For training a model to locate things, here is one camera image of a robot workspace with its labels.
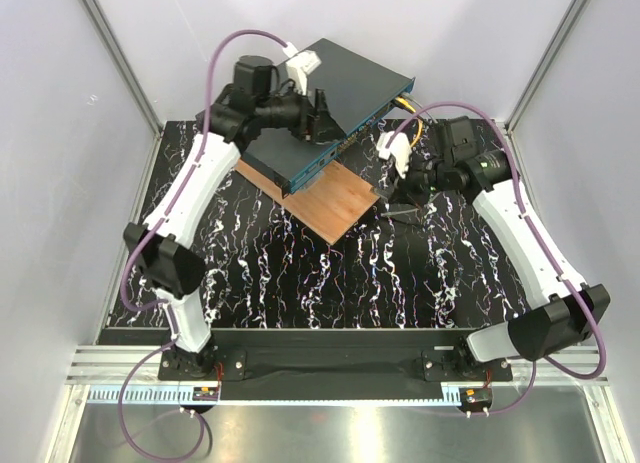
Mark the slotted cable duct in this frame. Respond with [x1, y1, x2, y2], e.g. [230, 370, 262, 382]
[87, 383, 493, 408]

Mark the right aluminium frame post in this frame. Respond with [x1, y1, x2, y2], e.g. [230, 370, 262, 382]
[504, 0, 601, 134]

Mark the dark grey network switch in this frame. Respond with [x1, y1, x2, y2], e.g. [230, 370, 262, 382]
[194, 37, 416, 195]

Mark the aluminium frame post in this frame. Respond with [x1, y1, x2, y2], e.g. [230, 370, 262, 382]
[504, 0, 601, 134]
[69, 0, 166, 134]

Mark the purple cable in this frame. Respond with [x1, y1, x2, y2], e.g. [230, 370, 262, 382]
[118, 30, 296, 459]
[389, 101, 609, 417]

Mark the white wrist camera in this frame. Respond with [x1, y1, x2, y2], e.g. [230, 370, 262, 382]
[376, 132, 412, 179]
[283, 42, 321, 96]

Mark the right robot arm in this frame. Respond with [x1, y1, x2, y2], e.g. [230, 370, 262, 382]
[376, 117, 610, 380]

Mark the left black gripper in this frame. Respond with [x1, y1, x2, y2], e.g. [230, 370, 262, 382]
[257, 81, 348, 145]

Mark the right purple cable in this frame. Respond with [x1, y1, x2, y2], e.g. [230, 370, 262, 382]
[389, 101, 609, 417]

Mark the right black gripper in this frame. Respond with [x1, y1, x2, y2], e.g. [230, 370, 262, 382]
[387, 150, 452, 209]

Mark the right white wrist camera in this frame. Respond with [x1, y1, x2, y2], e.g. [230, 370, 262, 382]
[376, 132, 412, 179]

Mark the aluminium rail profile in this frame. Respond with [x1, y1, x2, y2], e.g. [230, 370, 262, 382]
[66, 346, 599, 386]

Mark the wooden base board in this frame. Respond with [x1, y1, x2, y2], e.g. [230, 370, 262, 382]
[236, 160, 379, 245]

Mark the yellow network cable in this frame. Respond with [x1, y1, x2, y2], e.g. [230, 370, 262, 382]
[394, 96, 425, 147]

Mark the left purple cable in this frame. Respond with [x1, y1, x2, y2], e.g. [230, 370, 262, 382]
[118, 30, 296, 459]

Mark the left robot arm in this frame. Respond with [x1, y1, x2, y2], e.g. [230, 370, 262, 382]
[124, 50, 344, 379]

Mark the left aluminium frame post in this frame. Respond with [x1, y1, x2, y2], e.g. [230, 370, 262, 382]
[69, 0, 166, 134]

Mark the grey network cable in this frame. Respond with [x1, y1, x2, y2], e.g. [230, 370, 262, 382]
[380, 96, 441, 219]

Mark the black marble pattern mat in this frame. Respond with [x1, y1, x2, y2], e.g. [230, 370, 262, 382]
[97, 117, 569, 330]

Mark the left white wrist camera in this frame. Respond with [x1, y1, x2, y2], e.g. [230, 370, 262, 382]
[283, 42, 321, 96]

